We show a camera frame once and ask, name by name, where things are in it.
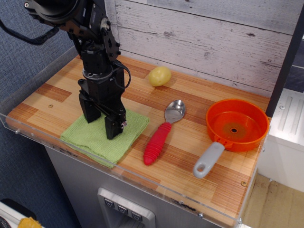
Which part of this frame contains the black sleeved cable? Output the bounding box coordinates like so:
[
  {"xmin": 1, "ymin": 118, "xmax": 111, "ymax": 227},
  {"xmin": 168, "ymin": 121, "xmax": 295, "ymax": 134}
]
[{"xmin": 0, "ymin": 19, "xmax": 59, "ymax": 46}]

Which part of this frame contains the orange pan with grey handle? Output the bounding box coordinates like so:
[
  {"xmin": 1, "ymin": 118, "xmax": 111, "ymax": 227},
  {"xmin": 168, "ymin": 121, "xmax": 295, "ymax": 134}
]
[{"xmin": 193, "ymin": 99, "xmax": 269, "ymax": 179}]

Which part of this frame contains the yellow potato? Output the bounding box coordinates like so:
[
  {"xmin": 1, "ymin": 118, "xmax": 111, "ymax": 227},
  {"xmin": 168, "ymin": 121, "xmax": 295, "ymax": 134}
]
[{"xmin": 148, "ymin": 66, "xmax": 171, "ymax": 87}]

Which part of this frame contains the white cabinet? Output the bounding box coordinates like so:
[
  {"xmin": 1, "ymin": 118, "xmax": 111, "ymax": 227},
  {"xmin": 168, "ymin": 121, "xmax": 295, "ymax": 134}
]
[{"xmin": 257, "ymin": 89, "xmax": 304, "ymax": 192}]

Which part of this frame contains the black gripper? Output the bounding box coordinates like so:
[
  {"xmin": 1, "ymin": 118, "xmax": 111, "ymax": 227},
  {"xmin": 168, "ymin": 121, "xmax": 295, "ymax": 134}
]
[{"xmin": 78, "ymin": 67, "xmax": 127, "ymax": 140}]

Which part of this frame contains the dark grey right post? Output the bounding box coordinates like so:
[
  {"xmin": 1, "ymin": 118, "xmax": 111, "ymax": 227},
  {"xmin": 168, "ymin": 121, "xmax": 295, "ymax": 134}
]
[{"xmin": 266, "ymin": 6, "xmax": 304, "ymax": 118}]

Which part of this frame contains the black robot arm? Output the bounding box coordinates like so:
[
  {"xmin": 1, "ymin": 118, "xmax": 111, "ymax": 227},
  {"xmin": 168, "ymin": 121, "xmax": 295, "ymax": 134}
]
[{"xmin": 24, "ymin": 0, "xmax": 129, "ymax": 140}]

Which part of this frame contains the black and yellow cable bundle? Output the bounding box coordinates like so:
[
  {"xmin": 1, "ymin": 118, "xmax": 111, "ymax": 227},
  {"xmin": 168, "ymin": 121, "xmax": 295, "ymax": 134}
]
[{"xmin": 0, "ymin": 198, "xmax": 45, "ymax": 228}]

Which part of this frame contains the red handled metal spoon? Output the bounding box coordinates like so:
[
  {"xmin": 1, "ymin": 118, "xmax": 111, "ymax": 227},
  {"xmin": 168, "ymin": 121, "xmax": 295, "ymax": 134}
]
[{"xmin": 143, "ymin": 100, "xmax": 186, "ymax": 166}]

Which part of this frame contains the grey button panel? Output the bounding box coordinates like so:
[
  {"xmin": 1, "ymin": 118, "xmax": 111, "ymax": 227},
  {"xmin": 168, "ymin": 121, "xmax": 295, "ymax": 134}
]
[{"xmin": 97, "ymin": 188, "xmax": 156, "ymax": 228}]

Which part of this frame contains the green towel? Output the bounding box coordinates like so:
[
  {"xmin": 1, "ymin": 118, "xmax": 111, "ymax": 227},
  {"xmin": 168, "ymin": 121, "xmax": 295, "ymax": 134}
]
[{"xmin": 60, "ymin": 110, "xmax": 149, "ymax": 168}]

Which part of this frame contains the clear acrylic table guard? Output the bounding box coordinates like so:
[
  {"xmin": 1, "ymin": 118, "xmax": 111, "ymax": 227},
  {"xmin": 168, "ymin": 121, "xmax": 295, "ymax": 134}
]
[{"xmin": 0, "ymin": 57, "xmax": 269, "ymax": 228}]

